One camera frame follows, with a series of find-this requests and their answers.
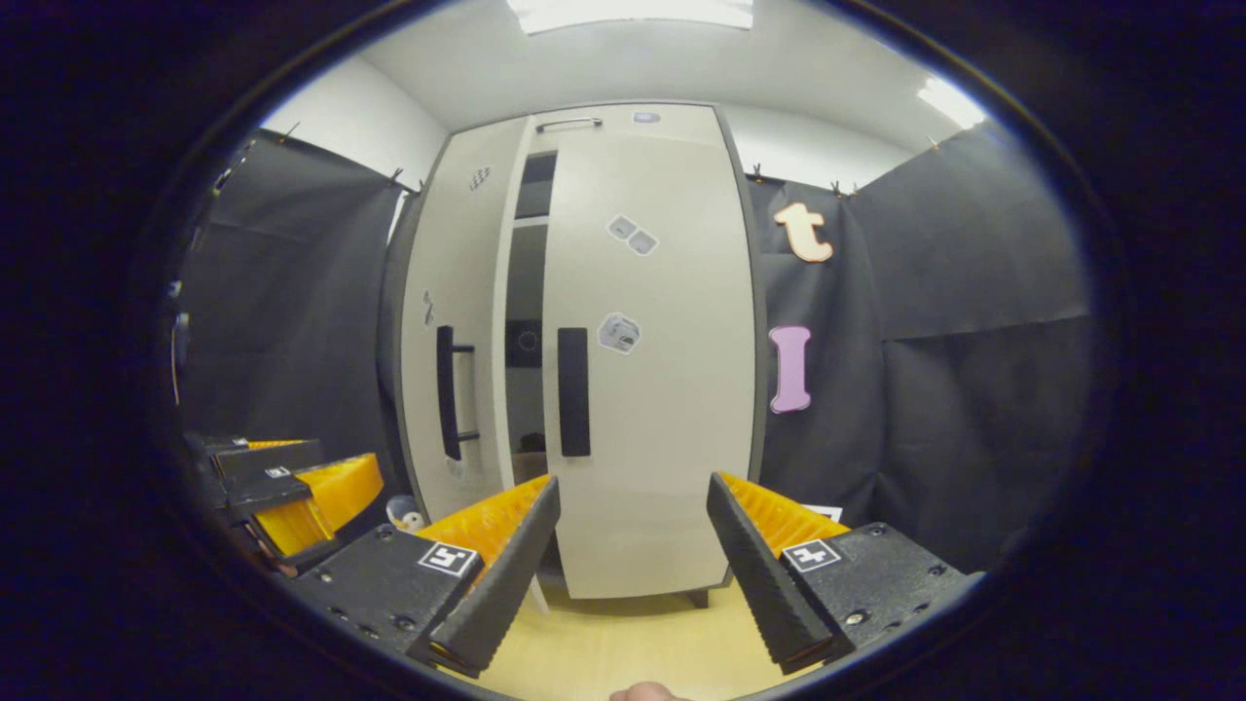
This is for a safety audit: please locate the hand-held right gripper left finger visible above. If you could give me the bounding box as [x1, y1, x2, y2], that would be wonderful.
[282, 474, 563, 680]

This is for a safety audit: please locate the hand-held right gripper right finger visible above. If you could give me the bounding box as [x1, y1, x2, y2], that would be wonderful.
[705, 471, 984, 675]

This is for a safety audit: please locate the white shoe cabinet door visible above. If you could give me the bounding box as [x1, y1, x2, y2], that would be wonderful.
[399, 117, 536, 527]
[540, 131, 760, 600]

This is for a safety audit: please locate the white shoe cabinet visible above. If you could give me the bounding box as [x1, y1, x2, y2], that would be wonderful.
[378, 102, 770, 609]

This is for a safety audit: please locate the white cabinet drawer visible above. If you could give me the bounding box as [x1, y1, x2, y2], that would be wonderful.
[531, 102, 723, 142]

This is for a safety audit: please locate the black backdrop cloth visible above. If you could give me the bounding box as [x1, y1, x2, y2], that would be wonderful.
[180, 129, 415, 488]
[745, 122, 1096, 577]

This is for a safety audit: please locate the small ceiling light panel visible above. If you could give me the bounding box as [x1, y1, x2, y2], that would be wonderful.
[918, 76, 986, 130]

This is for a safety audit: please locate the large ceiling light panel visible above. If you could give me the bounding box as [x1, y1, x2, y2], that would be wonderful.
[506, 0, 755, 36]

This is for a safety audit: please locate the black door handle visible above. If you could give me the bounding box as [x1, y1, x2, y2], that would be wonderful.
[435, 325, 478, 462]

